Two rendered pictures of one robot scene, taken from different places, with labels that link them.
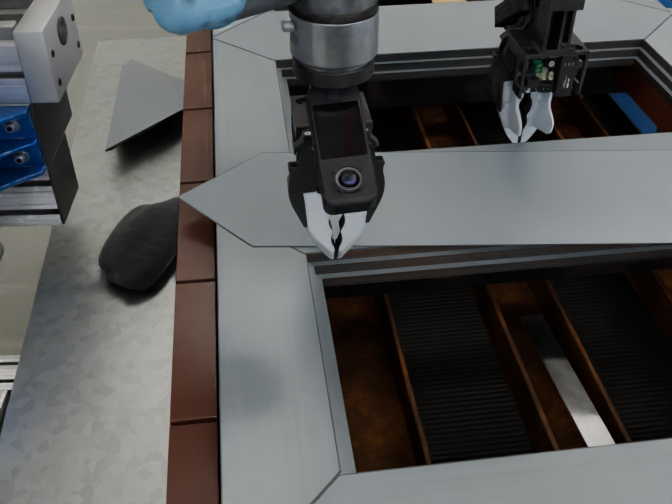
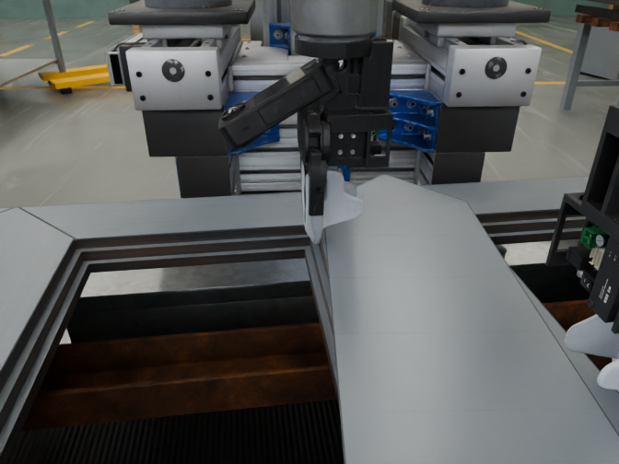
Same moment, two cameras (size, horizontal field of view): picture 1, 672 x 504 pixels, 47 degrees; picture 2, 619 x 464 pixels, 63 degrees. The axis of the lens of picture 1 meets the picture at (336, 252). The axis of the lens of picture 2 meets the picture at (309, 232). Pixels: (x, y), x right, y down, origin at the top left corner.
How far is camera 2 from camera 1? 0.80 m
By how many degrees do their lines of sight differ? 72
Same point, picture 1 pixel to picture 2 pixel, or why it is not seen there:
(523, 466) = (15, 320)
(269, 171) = (435, 205)
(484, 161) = (533, 347)
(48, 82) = (448, 88)
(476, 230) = (361, 324)
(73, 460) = not seen: hidden behind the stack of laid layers
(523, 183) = (490, 383)
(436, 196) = (426, 298)
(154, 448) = (242, 271)
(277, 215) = (367, 210)
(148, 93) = not seen: outside the picture
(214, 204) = (377, 186)
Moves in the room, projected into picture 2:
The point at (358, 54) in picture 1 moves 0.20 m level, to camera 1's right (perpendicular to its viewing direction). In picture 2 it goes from (297, 19) to (290, 69)
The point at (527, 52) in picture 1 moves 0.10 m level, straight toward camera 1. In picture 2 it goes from (576, 195) to (409, 179)
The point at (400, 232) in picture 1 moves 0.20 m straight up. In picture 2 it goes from (350, 272) to (360, 58)
